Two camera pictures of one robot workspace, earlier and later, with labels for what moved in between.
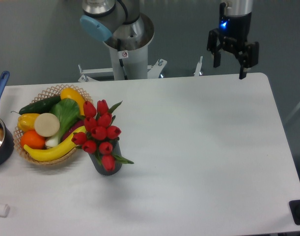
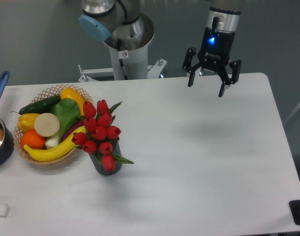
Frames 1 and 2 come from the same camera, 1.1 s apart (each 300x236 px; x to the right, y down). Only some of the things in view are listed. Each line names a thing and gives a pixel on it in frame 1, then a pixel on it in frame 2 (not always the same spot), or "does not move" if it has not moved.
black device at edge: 298,210 does not move
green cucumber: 43,106 does not move
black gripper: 234,31 -> 215,51
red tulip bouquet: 99,135 does not move
